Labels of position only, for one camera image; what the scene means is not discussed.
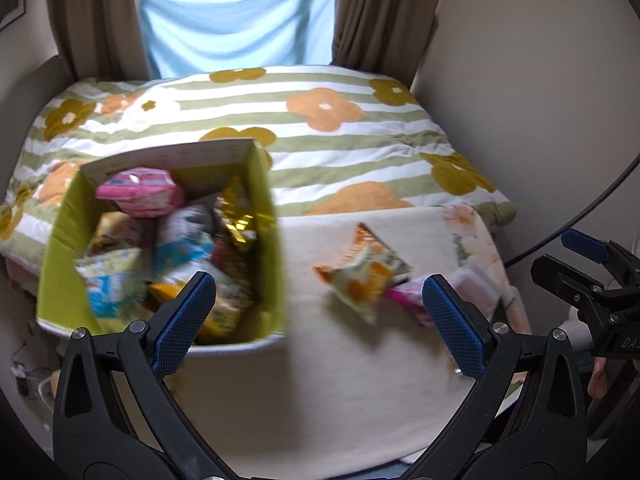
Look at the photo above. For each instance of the orange yellow snack packet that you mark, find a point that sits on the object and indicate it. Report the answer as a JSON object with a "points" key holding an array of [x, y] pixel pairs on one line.
{"points": [[225, 312]]}

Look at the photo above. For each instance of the cream floral tablecloth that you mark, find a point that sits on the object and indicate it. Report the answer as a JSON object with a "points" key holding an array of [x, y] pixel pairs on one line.
{"points": [[325, 390]]}

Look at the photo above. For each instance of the silver white snack packet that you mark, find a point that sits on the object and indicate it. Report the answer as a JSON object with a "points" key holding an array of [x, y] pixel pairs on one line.
{"points": [[187, 222]]}

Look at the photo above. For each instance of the yellow blue snack packet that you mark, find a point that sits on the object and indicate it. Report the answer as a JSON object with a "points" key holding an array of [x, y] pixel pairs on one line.
{"points": [[112, 285]]}

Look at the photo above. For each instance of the light blue cloth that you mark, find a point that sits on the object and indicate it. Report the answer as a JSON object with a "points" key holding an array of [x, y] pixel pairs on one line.
{"points": [[235, 15]]}

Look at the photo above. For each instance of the white soft object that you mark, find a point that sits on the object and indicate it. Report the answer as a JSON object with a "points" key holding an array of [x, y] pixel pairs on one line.
{"points": [[577, 327]]}

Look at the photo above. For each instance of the small floor device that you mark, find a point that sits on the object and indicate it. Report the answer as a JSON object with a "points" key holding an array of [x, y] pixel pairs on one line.
{"points": [[27, 372]]}

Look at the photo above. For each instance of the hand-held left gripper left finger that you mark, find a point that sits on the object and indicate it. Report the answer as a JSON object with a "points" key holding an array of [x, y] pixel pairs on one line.
{"points": [[185, 320]]}

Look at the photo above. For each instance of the bright pink snack packet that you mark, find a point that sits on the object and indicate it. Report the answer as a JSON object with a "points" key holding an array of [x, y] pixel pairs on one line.
{"points": [[407, 300]]}

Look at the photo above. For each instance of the striped floral blanket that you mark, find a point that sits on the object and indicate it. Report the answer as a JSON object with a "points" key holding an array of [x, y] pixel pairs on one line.
{"points": [[350, 160]]}

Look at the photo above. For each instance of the person's right hand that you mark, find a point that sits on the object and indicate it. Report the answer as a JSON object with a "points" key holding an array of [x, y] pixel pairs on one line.
{"points": [[597, 380]]}

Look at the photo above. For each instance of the grey bed headboard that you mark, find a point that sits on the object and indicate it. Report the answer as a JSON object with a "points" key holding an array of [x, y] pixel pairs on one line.
{"points": [[25, 110]]}

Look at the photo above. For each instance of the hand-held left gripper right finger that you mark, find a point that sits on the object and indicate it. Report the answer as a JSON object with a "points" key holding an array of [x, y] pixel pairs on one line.
{"points": [[452, 325]]}

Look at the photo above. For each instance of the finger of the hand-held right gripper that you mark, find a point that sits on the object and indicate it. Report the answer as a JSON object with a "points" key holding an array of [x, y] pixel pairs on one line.
{"points": [[562, 277], [587, 247]]}

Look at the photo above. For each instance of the green cartoon storage box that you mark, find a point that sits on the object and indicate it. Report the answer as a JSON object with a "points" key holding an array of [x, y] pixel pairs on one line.
{"points": [[265, 240]]}

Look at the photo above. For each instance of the orange beige chip packet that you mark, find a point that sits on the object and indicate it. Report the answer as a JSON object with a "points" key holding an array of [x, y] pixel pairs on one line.
{"points": [[360, 275]]}

